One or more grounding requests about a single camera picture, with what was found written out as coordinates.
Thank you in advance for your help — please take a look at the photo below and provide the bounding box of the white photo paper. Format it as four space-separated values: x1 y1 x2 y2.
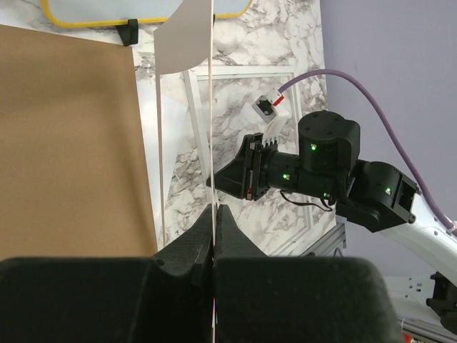
133 46 207 249

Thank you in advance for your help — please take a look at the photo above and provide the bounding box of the white picture frame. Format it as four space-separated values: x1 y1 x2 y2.
184 66 325 256

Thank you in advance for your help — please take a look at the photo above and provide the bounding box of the black whiteboard stand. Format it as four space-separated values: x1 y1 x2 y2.
116 19 139 46

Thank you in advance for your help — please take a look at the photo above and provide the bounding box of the white photo mat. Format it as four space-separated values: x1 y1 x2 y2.
154 1 215 245

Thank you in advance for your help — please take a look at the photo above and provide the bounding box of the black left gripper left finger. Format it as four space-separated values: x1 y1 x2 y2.
1 208 213 342

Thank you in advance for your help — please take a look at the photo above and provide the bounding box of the brown backing board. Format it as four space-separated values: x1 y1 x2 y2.
1 26 157 259

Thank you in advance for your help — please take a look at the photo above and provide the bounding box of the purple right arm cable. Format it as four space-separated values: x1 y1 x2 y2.
276 69 457 237

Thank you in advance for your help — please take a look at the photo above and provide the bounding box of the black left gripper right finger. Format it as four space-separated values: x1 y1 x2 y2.
214 205 403 342

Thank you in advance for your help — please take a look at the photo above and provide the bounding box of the yellow-rimmed whiteboard with writing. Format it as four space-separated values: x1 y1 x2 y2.
40 0 251 29

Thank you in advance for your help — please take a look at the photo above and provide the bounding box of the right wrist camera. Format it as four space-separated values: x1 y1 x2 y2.
252 89 291 146

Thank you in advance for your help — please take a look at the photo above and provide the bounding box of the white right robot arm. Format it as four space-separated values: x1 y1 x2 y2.
206 111 456 332

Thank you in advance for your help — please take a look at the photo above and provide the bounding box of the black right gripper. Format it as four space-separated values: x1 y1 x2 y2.
214 111 361 205

